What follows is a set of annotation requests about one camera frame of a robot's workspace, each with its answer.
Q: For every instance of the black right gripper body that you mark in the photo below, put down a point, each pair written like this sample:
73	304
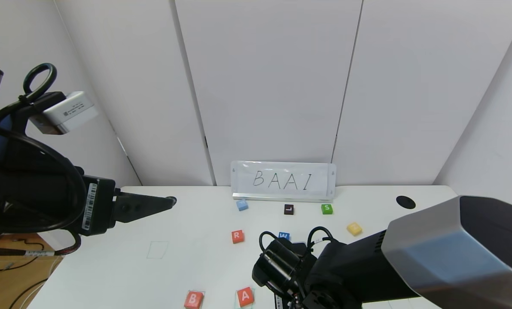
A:
290	303

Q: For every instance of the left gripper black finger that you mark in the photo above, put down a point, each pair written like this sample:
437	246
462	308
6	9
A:
140	207

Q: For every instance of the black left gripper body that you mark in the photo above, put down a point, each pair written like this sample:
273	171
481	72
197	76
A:
98	207

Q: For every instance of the orange letter A block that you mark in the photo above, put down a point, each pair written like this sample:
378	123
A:
245	296

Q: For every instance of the orange letter B block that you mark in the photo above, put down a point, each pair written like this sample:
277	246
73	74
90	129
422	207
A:
193	299

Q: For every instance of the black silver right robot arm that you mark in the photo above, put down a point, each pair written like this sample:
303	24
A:
432	257

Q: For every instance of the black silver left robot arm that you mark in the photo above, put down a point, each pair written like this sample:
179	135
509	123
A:
24	193

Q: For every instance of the BAAI sign in acrylic holder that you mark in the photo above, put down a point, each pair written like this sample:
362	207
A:
284	180

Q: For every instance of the blue letter W block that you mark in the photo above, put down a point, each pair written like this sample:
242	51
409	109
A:
284	235

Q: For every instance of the orange letter R block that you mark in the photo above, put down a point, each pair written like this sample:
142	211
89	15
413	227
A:
237	236

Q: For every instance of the black letter L block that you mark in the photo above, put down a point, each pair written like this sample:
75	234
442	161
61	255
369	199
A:
288	209

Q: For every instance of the yellow letter Z block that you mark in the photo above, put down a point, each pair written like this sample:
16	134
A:
354	228

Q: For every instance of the green letter S block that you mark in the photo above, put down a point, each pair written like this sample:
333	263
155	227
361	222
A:
327	209

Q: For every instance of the light blue letter block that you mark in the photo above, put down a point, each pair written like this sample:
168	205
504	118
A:
242	205

